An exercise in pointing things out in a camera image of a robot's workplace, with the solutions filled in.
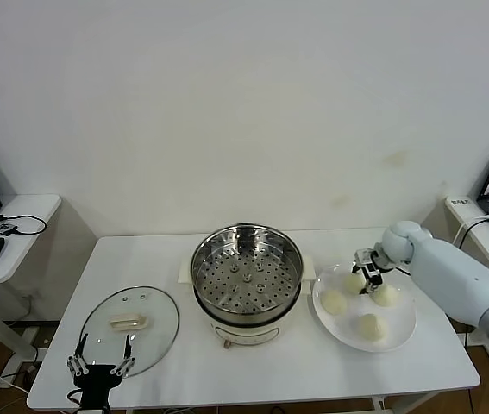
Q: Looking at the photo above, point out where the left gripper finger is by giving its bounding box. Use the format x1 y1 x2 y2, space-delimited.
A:
66 333 90 377
114 334 136 379

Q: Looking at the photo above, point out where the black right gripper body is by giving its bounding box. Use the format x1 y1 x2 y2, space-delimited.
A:
354 248 386 282

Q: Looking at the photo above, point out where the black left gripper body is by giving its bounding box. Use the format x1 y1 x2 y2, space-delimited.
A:
73 364 122 409

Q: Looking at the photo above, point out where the white steamed baozi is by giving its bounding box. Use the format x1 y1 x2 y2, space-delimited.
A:
320 289 348 315
355 313 388 342
341 272 365 296
373 284 399 307

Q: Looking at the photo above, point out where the round glass pot lid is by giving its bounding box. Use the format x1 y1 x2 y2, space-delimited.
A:
78 286 180 380

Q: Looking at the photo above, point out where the perforated steel steamer basket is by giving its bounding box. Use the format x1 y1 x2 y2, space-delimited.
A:
191 223 304 323

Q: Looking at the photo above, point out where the round white plate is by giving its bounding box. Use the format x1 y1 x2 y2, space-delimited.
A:
311 261 417 354

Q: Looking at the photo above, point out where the cream electric cooking pot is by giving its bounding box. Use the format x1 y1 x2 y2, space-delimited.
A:
177 254 317 350

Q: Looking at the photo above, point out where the white side desk with mouse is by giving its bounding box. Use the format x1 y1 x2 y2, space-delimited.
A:
0 194 62 372

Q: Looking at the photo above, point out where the white laptop cable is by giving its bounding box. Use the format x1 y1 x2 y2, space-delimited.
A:
455 214 489 245

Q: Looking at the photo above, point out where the black cable with adapter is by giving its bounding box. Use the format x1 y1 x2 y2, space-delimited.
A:
459 217 489 242

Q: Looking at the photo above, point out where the thin black hub cable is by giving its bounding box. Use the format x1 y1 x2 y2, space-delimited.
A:
0 214 48 236

